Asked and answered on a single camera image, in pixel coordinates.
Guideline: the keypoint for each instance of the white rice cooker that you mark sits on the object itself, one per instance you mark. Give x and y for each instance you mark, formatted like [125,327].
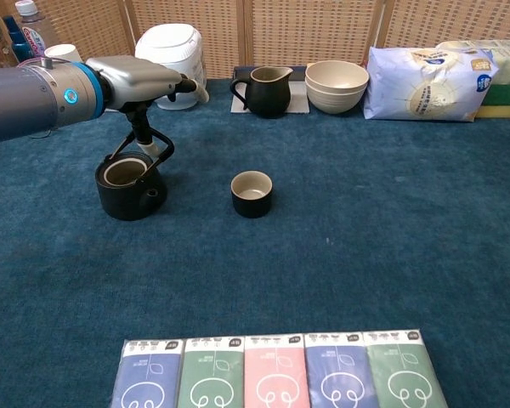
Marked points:
[174,44]

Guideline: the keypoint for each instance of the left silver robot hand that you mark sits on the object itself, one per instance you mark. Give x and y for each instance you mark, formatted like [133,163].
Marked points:
[140,81]

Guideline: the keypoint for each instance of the woven bamboo folding screen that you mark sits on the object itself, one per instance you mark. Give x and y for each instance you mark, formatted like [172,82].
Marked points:
[314,30]

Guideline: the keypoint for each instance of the green tissue packet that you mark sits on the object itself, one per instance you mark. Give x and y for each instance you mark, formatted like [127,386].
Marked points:
[401,370]
[212,374]

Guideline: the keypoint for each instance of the pink tissue packet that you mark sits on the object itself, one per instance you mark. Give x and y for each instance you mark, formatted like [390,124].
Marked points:
[276,374]

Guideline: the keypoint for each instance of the stack of floral paper cups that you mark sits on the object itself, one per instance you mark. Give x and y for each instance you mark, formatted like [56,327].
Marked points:
[64,53]

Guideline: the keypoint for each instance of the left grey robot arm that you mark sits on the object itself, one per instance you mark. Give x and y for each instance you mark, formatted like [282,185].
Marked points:
[30,95]

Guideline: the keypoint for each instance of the pale green packaged roll pack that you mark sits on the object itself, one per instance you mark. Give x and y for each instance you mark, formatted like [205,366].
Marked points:
[508,55]

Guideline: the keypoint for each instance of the black ceramic teacup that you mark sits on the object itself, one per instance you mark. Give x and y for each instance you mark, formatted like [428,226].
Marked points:
[251,203]

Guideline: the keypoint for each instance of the blue tissue packet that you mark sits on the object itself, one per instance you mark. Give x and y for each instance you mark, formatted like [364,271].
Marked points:
[146,376]
[338,374]

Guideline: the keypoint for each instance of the beige ribbed bowl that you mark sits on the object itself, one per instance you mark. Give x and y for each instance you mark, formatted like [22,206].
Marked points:
[336,87]

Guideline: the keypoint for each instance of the black ceramic pitcher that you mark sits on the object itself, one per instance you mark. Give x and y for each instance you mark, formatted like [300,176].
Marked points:
[268,95]

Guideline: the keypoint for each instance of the clear bottle with pink label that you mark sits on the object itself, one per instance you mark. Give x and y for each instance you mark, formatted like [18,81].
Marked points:
[33,36]

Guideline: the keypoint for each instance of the yellow green sponge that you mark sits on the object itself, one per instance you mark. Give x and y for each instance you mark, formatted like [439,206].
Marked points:
[503,102]

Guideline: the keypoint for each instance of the pale blue tissue pack bag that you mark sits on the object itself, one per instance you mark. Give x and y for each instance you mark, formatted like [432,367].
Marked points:
[425,85]

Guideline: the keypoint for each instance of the blue plastic bottle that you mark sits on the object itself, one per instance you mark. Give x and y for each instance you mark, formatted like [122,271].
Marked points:
[20,47]

